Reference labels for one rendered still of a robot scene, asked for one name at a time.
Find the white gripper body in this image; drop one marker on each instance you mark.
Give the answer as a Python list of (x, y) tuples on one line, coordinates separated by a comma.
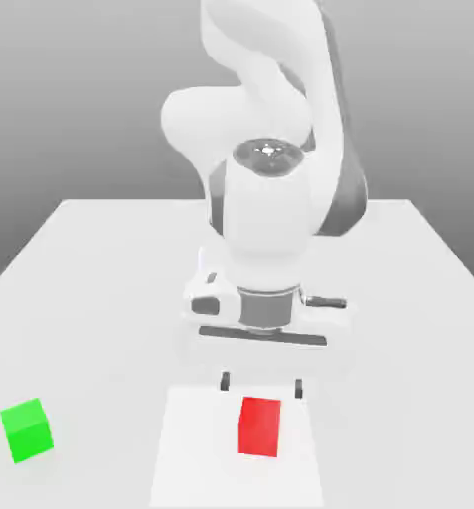
[(260, 354)]

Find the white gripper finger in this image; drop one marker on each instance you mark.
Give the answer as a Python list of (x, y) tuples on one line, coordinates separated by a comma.
[(224, 381), (298, 388)]

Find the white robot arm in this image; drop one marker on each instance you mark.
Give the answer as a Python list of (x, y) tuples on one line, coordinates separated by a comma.
[(268, 214)]

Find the small red cube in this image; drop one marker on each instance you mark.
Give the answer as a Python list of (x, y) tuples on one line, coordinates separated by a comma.
[(259, 427)]

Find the small green cube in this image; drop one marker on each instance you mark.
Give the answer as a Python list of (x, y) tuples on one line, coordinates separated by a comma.
[(26, 431)]

